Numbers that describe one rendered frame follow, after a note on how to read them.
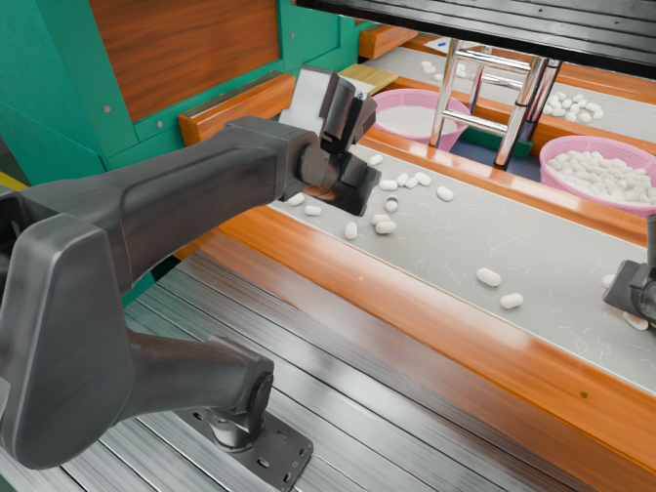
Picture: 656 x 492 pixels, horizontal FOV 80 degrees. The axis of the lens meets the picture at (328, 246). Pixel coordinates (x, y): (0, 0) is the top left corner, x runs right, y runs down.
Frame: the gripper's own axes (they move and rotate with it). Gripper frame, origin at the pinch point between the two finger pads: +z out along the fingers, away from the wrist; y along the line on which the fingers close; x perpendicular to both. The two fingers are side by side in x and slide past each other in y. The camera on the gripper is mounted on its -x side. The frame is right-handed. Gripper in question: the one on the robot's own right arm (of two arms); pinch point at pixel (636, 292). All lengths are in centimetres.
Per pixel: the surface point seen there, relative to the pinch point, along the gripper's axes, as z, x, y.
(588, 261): 4.7, -1.9, 7.0
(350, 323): -18.5, 21.3, 33.7
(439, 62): 59, -48, 65
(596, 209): 12.3, -11.6, 8.7
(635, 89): 63, -55, 9
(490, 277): -8.2, 6.8, 19.2
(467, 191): 9.9, -6.2, 31.0
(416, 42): 63, -54, 78
